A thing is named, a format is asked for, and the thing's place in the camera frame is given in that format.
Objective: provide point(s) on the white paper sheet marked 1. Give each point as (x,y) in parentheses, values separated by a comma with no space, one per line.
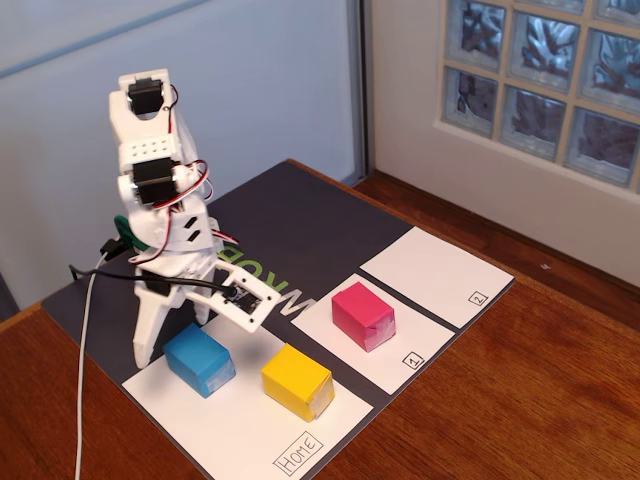
(425,335)

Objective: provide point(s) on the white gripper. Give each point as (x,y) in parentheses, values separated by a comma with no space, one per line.
(159,306)

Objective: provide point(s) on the black mat with WRO print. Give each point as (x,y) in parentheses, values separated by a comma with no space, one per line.
(300,220)

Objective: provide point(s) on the white paper sheet marked 2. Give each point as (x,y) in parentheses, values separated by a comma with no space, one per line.
(430,270)

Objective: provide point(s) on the blue paper box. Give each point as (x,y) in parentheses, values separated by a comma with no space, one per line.
(195,360)

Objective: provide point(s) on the white paper sheet marked HOME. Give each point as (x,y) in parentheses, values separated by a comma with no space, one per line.
(225,430)

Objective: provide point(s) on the pink paper box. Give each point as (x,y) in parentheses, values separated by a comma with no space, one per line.
(357,310)

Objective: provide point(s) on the glass block window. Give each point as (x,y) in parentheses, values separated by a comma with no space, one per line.
(535,75)

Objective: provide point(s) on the grey metal door frame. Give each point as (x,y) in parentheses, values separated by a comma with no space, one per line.
(361,100)

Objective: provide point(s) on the wrist camera on white mount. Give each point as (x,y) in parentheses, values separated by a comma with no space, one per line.
(245,302)

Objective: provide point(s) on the yellow paper box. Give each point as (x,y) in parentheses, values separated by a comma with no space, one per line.
(295,375)

